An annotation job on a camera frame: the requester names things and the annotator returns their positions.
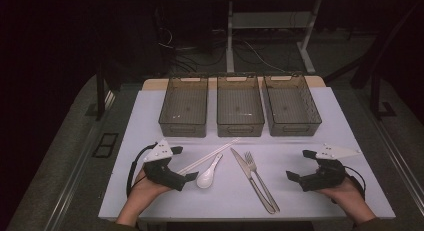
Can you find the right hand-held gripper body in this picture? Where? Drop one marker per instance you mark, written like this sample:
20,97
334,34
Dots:
328,176

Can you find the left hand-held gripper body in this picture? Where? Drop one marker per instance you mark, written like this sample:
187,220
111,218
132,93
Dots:
161,172

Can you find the white chopstick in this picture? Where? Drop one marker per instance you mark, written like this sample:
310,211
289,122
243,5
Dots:
208,155
213,156

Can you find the steel fork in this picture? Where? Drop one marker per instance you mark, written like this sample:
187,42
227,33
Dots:
258,176

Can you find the smoky transparent plastic bin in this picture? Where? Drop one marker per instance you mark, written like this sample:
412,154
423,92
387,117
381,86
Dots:
240,104
290,104
184,106

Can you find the steel table knife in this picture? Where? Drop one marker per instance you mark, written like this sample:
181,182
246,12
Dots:
245,169

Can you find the person's left hand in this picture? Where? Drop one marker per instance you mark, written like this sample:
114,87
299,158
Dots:
146,191

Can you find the person's right hand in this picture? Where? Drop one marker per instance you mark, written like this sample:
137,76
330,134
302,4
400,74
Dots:
348,194

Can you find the white table cover sheet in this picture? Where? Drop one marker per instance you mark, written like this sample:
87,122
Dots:
226,197

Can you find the black metal stand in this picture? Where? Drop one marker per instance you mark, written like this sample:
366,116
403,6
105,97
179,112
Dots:
375,87
100,91

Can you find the white metal desk frame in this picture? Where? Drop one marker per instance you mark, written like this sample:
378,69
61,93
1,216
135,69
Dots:
229,41

